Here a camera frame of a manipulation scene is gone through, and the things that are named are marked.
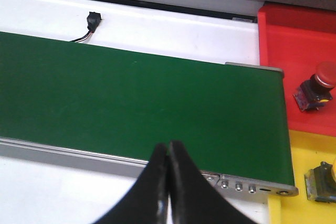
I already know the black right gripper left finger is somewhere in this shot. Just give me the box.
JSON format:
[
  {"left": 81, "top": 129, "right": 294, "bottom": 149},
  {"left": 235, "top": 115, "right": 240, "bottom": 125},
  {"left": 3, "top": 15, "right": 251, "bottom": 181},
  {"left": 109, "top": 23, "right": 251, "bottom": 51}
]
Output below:
[{"left": 95, "top": 143, "right": 168, "bottom": 223}]

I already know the yellow plastic tray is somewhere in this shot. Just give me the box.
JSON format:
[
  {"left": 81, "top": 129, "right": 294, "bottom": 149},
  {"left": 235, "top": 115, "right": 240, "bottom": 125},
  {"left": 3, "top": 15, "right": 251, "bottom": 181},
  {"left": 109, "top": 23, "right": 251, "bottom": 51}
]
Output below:
[{"left": 268, "top": 130, "right": 335, "bottom": 223}]

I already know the red mushroom push button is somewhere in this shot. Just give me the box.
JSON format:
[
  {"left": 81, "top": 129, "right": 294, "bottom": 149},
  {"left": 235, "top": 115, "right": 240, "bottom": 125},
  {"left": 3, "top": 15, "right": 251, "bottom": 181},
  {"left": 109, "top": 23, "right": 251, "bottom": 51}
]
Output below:
[{"left": 293, "top": 61, "right": 335, "bottom": 112}]

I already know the red plastic tray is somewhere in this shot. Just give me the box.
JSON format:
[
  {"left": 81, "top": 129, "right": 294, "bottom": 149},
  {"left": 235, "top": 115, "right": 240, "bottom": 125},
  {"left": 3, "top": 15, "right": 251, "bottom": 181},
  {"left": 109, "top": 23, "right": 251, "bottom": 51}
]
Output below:
[{"left": 258, "top": 3, "right": 335, "bottom": 136}]

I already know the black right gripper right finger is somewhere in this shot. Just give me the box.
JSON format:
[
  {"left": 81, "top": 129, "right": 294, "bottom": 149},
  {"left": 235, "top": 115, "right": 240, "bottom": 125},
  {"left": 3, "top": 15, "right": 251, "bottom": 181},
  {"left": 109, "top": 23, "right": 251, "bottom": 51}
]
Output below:
[{"left": 169, "top": 141, "right": 254, "bottom": 223}]

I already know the green conveyor belt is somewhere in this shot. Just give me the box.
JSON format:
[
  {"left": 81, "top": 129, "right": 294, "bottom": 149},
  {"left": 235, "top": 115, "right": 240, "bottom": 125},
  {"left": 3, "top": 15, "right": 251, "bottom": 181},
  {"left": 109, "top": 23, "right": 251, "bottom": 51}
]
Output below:
[{"left": 1, "top": 33, "right": 295, "bottom": 186}]

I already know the black sensor with cable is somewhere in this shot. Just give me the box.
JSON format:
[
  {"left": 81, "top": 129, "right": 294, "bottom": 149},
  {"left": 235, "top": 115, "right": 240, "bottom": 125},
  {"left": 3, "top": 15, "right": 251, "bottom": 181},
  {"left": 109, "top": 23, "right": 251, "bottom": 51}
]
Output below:
[{"left": 70, "top": 12, "right": 102, "bottom": 43}]

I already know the yellow push button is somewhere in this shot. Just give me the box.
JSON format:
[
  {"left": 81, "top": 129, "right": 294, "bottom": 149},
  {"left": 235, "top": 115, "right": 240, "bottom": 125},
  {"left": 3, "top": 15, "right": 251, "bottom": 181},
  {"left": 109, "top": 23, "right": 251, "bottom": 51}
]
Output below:
[{"left": 305, "top": 161, "right": 335, "bottom": 203}]

